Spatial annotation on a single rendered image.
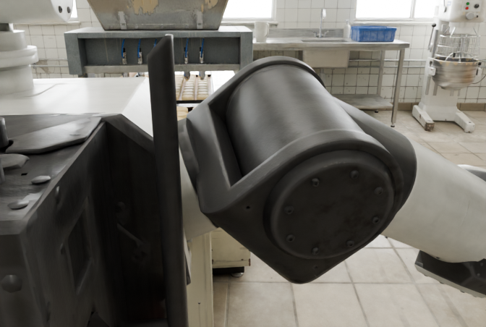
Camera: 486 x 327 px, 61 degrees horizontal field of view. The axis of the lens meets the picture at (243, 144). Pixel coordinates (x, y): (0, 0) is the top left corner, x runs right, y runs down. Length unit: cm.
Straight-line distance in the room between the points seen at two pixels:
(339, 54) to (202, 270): 355
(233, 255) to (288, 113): 177
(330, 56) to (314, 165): 423
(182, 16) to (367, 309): 149
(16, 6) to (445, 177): 34
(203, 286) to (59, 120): 102
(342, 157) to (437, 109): 481
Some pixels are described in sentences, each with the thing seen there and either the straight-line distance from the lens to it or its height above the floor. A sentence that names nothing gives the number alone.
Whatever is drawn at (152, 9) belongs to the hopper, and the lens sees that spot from 171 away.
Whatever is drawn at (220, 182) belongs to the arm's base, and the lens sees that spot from 25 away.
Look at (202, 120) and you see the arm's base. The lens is 33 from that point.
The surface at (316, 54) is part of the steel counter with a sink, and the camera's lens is 442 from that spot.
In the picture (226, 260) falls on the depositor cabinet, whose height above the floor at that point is 13.
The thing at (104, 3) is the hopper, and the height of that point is 128.
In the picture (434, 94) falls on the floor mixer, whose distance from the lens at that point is 499.
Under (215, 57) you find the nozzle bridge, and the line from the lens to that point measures 175.
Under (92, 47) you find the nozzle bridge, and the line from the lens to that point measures 180.
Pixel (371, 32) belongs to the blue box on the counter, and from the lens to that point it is 459.
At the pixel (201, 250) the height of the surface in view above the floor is 65.
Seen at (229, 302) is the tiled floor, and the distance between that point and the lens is 199.
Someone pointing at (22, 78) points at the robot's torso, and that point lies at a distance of 34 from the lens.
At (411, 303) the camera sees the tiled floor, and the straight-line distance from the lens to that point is 213.
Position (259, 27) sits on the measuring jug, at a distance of 440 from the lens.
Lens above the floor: 130
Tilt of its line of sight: 20 degrees down
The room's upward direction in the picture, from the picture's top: straight up
